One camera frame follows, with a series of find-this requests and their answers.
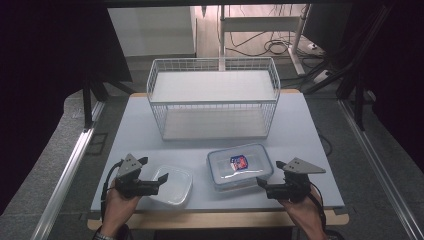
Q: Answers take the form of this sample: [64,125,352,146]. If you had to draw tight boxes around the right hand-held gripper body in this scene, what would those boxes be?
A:
[266,157,327,203]

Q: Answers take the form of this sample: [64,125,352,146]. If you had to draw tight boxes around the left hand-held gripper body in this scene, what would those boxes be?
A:
[114,153,160,200]

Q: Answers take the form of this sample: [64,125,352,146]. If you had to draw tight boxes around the square translucent plastic container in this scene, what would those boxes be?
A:
[148,164,194,207]

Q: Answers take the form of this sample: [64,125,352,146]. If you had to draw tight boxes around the clear food container blue-rimmed lid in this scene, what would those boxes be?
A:
[205,143,275,194]

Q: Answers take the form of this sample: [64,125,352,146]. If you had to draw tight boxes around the white wire shelf rack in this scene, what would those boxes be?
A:
[146,57,282,142]

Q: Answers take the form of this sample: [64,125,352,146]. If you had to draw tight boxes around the person's right hand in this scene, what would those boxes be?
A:
[279,186,329,236]

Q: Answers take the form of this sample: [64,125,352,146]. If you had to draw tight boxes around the person's left hand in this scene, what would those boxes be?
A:
[100,179,143,235]

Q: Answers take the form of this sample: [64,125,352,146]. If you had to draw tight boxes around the pale blue table mat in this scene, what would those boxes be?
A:
[90,92,346,213]

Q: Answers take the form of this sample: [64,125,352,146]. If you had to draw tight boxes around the black metal stand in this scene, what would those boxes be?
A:
[82,71,135,130]
[302,3,396,132]

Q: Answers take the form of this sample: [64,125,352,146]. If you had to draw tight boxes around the white power strip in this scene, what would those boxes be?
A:
[313,69,333,84]

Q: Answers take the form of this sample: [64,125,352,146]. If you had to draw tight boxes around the dark curtain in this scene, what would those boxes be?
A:
[359,0,424,165]
[0,0,134,216]

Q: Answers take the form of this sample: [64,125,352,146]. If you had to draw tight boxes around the white cabinet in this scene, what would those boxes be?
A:
[107,6,198,58]

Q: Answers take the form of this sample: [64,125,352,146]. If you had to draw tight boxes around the dark monitor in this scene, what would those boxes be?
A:
[301,3,353,57]

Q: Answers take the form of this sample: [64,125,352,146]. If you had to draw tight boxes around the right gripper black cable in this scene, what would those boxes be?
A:
[308,182,328,232]

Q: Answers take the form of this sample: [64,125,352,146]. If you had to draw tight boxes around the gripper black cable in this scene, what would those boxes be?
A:
[308,182,328,232]
[100,159,125,224]

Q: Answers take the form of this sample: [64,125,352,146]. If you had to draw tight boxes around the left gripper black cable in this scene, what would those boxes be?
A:
[100,159,125,224]

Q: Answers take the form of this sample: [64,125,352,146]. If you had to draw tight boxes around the thin black cable loop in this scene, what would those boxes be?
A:
[315,128,334,157]

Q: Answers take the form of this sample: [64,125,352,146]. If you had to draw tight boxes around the aluminium rail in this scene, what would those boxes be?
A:
[337,98,424,240]
[30,101,106,240]

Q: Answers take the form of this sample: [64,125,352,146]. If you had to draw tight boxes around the black floor cables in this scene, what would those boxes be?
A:
[226,29,323,58]

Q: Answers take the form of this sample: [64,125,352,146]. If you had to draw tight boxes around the white desk frame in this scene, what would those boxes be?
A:
[218,4,311,77]

